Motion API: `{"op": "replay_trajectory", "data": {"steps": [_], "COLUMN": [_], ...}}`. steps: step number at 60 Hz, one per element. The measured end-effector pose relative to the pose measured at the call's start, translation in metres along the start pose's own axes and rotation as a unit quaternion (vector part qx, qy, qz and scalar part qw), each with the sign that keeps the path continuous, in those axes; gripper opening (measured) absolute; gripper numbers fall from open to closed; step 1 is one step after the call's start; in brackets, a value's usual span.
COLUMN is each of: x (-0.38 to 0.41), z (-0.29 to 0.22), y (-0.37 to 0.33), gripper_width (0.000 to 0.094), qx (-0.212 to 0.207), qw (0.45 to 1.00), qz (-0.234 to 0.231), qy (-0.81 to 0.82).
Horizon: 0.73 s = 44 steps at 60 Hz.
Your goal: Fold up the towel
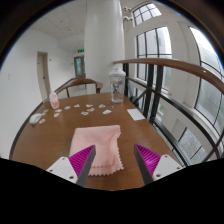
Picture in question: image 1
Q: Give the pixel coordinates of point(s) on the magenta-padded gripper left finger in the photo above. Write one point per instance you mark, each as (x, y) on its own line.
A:
(71, 166)

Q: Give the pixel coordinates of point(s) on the wide black-framed window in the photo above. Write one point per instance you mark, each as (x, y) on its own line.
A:
(210, 83)

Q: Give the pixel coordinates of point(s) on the white computer mouse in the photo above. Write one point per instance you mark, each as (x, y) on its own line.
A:
(35, 119)

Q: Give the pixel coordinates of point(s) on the white paper sheet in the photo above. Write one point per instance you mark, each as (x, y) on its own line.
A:
(136, 114)

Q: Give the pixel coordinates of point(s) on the tall black-framed window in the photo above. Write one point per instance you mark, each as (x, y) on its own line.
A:
(155, 43)

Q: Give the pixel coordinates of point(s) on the pink towel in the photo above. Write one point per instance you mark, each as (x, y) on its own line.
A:
(100, 143)

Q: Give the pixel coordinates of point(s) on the arched black-framed window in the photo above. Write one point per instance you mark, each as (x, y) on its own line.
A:
(146, 13)

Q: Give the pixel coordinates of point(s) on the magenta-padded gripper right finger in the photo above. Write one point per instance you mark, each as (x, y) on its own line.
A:
(156, 165)

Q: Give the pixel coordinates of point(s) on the clear plastic shaker bottle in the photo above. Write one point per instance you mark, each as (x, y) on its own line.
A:
(117, 86)

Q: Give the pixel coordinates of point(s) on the green exit sign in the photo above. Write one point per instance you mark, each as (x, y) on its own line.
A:
(80, 51)

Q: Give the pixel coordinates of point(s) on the small colourful sticker card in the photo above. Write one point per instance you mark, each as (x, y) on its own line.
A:
(107, 112)
(84, 113)
(101, 106)
(67, 107)
(90, 109)
(58, 110)
(77, 105)
(56, 114)
(46, 110)
(43, 114)
(89, 105)
(41, 121)

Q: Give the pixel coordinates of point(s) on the wooden chair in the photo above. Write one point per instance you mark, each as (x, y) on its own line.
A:
(80, 82)

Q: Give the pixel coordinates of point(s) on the glazed double door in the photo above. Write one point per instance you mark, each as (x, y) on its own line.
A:
(79, 66)

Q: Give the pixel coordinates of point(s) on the black railing with wooden handrail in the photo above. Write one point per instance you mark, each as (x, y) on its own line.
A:
(166, 65)

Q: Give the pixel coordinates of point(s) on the beige single door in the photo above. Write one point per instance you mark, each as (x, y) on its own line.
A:
(43, 76)

